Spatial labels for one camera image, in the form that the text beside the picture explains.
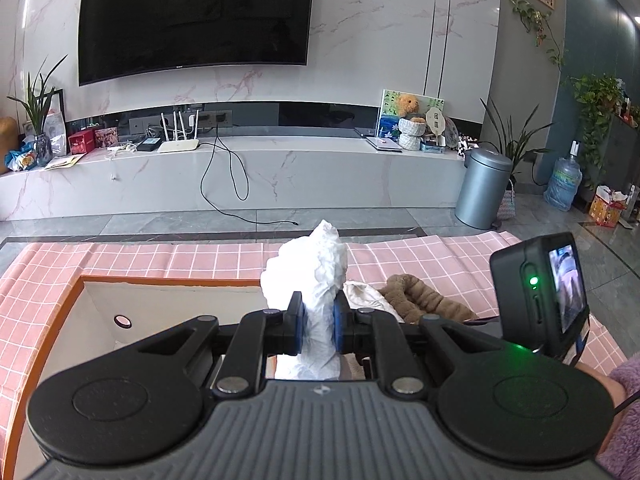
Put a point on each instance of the white wifi router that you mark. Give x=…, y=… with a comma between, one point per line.
x=180, y=141

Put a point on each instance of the pink checkered tablecloth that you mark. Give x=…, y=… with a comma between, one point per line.
x=42, y=280

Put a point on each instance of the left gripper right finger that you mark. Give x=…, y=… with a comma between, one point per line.
x=382, y=346

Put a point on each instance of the brown knitted plush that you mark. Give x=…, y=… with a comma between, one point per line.
x=411, y=298

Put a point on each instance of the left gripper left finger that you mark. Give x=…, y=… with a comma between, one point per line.
x=295, y=322

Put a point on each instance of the orange teddy bear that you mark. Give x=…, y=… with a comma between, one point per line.
x=407, y=104

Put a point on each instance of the red gift box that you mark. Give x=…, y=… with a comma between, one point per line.
x=82, y=142

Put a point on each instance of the hanging vine plant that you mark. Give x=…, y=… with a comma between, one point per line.
x=536, y=22

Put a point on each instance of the potted green grass plant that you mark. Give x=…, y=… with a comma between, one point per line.
x=36, y=104

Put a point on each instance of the white cloth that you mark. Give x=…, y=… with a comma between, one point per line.
x=314, y=265

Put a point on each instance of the grey metal trash can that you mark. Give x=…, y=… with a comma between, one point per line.
x=486, y=176

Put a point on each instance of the floor plant by bin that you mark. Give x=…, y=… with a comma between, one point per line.
x=512, y=143

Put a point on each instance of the orange white storage box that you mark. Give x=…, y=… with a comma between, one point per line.
x=122, y=377

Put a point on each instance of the blue water jug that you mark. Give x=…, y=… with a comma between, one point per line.
x=564, y=181

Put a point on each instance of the black action camera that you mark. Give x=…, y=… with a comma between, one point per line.
x=541, y=296

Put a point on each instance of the black wall television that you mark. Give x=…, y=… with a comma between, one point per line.
x=118, y=38

